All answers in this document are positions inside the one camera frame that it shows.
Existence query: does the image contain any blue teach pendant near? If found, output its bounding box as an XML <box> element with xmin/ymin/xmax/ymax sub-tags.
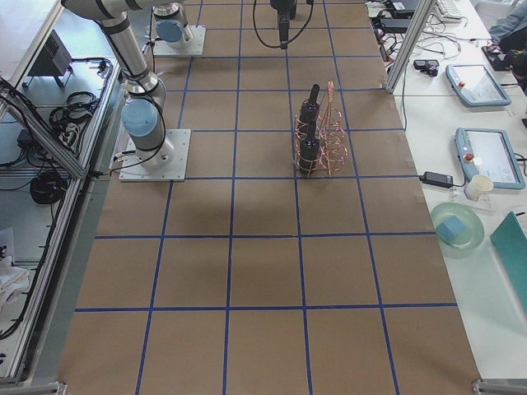
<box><xmin>455</xmin><ymin>128</ymin><xmax>526</xmax><ymax>190</ymax></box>

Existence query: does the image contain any black power adapter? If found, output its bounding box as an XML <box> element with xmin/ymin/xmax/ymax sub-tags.
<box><xmin>419</xmin><ymin>171</ymin><xmax>454</xmax><ymax>188</ymax></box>

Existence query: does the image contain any dark bottle in basket rear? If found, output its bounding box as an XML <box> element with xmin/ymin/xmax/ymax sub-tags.
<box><xmin>298</xmin><ymin>84</ymin><xmax>319</xmax><ymax>134</ymax></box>

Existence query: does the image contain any dark bottle in basket front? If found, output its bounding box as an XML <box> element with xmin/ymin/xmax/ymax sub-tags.
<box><xmin>298</xmin><ymin>122</ymin><xmax>320</xmax><ymax>176</ymax></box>

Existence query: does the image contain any white paper cup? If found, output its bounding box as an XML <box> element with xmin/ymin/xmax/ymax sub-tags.
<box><xmin>464</xmin><ymin>174</ymin><xmax>494</xmax><ymax>201</ymax></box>

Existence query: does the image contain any blue teach pendant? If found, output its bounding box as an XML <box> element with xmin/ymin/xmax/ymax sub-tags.
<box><xmin>445</xmin><ymin>64</ymin><xmax>511</xmax><ymax>107</ymax></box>
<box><xmin>455</xmin><ymin>128</ymin><xmax>526</xmax><ymax>190</ymax></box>

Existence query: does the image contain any aluminium frame post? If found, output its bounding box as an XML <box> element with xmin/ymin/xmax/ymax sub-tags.
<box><xmin>385</xmin><ymin>0</ymin><xmax>435</xmax><ymax>94</ymax></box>

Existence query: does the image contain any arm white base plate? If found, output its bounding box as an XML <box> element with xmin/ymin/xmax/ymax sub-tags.
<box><xmin>119</xmin><ymin>129</ymin><xmax>191</xmax><ymax>182</ymax></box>
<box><xmin>154</xmin><ymin>23</ymin><xmax>206</xmax><ymax>58</ymax></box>

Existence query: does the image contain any crumpled white cloth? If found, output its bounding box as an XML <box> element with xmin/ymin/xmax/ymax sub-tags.
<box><xmin>0</xmin><ymin>228</ymin><xmax>30</xmax><ymax>314</ymax></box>

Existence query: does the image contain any copper wire wine basket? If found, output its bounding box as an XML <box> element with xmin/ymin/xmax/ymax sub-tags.
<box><xmin>294</xmin><ymin>81</ymin><xmax>348</xmax><ymax>176</ymax></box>

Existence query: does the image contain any teal folder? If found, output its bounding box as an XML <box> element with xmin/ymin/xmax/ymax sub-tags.
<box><xmin>490</xmin><ymin>211</ymin><xmax>526</xmax><ymax>313</ymax></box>

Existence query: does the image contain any blue teach pendant far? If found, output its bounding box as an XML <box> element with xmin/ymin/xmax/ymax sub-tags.
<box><xmin>445</xmin><ymin>64</ymin><xmax>511</xmax><ymax>107</ymax></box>

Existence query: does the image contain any blue foam block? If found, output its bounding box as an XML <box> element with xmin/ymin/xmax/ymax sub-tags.
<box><xmin>436</xmin><ymin>216</ymin><xmax>469</xmax><ymax>246</ymax></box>

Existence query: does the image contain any dark bottle in basket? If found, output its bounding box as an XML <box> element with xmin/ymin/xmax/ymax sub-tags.
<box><xmin>298</xmin><ymin>122</ymin><xmax>320</xmax><ymax>176</ymax></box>
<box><xmin>298</xmin><ymin>84</ymin><xmax>319</xmax><ymax>134</ymax></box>

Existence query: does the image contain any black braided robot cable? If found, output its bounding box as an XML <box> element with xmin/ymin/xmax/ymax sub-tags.
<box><xmin>252</xmin><ymin>0</ymin><xmax>315</xmax><ymax>49</ymax></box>

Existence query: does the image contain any green glass bowl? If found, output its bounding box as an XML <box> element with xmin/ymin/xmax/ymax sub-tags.
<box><xmin>431</xmin><ymin>202</ymin><xmax>485</xmax><ymax>251</ymax></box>

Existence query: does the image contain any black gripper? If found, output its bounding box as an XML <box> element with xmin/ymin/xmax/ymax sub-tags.
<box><xmin>269</xmin><ymin>0</ymin><xmax>297</xmax><ymax>49</ymax></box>

